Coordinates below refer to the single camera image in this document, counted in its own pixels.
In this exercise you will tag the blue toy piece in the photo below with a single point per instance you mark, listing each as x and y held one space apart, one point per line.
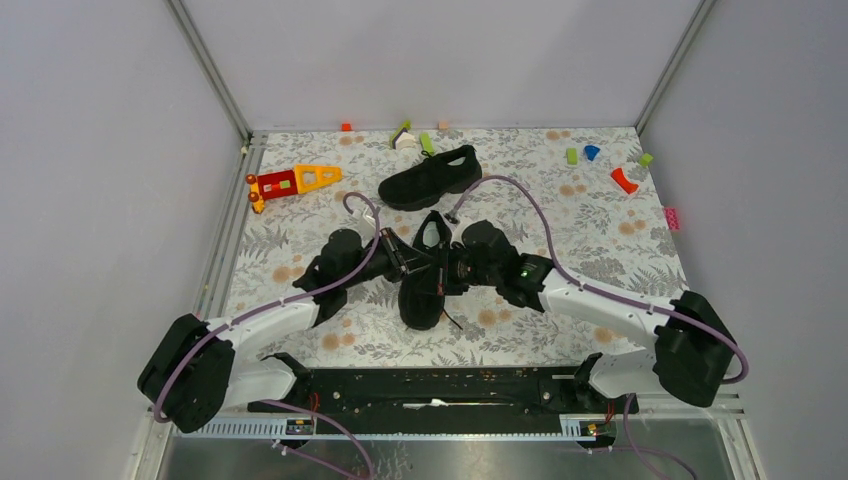
591 152

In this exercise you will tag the lime green long brick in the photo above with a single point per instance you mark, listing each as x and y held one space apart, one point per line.
427 147

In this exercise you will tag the green purple white block stack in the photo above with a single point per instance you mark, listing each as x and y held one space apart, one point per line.
402 138

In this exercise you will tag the floral patterned mat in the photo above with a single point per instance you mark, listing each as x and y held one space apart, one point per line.
542 204

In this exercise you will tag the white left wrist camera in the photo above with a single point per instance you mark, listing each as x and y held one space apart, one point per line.
365 222

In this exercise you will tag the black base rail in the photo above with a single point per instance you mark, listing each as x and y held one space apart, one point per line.
488 401

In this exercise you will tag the pink brick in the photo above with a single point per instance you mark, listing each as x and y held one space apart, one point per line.
672 218

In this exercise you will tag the black sneaker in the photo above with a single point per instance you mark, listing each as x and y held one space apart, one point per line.
420 306
424 184

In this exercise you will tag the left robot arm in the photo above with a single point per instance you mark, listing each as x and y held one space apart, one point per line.
202 367

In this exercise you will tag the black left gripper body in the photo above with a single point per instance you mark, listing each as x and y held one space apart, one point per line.
391 259

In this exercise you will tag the red arch block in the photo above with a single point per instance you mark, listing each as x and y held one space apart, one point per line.
620 178

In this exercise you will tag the red yellow toy rocket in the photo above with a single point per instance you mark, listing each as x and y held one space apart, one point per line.
300 179

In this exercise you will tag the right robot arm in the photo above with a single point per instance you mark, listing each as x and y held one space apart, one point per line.
684 348

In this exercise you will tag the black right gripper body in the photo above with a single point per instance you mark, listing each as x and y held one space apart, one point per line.
471 274

